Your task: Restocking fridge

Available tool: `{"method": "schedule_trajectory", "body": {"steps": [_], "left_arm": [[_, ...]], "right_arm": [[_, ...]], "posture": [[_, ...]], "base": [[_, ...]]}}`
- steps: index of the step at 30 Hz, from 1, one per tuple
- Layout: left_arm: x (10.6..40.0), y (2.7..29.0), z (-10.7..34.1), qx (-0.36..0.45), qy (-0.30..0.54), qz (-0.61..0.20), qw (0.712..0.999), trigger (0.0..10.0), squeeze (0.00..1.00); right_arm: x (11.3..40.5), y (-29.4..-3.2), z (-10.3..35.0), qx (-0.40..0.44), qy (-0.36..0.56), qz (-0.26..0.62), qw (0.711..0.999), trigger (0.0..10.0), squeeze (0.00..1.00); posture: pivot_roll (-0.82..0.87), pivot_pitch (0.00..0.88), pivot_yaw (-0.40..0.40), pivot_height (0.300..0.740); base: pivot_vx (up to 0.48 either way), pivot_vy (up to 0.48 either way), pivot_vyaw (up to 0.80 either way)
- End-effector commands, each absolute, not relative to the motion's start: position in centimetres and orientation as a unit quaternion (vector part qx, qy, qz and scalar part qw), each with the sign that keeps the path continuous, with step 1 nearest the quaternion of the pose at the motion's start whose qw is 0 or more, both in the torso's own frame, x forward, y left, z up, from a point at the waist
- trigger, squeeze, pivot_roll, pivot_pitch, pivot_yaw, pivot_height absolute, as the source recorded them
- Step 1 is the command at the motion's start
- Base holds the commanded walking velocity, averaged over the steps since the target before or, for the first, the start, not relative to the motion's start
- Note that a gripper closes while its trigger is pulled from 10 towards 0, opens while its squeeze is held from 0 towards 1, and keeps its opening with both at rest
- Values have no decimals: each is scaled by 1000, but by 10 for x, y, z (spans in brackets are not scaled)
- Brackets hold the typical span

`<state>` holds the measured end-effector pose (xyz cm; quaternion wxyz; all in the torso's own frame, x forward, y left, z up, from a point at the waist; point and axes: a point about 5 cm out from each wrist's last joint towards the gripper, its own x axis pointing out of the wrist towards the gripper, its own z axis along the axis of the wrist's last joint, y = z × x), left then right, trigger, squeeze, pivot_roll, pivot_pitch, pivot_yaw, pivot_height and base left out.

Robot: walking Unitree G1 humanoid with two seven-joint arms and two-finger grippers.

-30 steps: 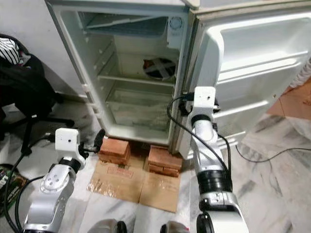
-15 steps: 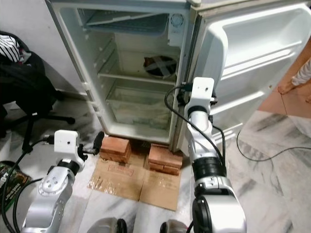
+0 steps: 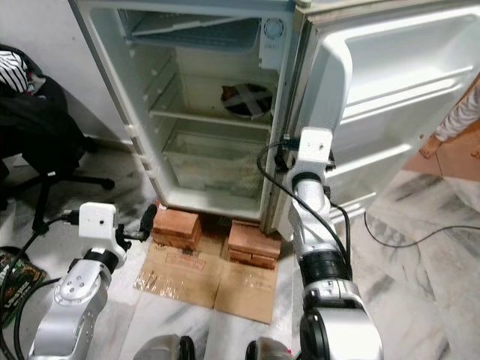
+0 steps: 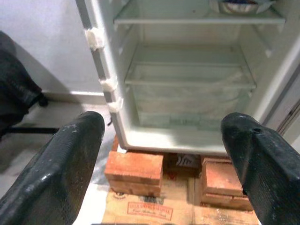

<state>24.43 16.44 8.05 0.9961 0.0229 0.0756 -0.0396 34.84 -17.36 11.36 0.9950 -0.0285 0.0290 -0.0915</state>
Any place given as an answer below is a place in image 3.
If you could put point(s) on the white fridge door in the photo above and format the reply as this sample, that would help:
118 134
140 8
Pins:
397 82

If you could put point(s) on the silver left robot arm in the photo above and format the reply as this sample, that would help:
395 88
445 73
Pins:
79 300

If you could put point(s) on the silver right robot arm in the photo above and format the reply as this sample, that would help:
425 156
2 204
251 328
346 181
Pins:
326 240

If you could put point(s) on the glass fridge shelf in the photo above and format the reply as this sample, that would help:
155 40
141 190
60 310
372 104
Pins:
191 118

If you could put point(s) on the red brick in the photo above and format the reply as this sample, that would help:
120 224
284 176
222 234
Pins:
253 241
180 225

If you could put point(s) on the brown cardboard sheet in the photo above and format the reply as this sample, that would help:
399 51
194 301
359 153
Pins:
199 285

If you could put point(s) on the clear crisper drawer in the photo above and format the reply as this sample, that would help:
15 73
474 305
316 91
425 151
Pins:
214 169

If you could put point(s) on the black office chair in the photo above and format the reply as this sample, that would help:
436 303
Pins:
45 180

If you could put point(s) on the grey robot left leg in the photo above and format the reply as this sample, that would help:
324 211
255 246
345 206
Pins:
157 351

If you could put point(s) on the green Long Jack box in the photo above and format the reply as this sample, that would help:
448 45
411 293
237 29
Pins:
9 289

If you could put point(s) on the black clothes pile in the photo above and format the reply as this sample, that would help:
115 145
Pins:
37 127

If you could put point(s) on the white freezer compartment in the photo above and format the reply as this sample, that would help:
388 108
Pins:
195 34

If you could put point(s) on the black white striped cloth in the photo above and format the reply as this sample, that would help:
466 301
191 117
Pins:
15 71

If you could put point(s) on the white thermostat dial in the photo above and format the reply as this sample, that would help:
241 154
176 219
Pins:
274 37

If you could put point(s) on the person leg with bare foot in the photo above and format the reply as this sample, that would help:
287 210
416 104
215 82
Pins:
457 112

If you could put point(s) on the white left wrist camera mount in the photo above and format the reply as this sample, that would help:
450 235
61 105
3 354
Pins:
97 223

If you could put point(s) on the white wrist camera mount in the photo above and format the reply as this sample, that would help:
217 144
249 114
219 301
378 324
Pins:
97 223
315 150

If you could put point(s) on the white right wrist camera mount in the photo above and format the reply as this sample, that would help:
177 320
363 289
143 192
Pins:
315 150

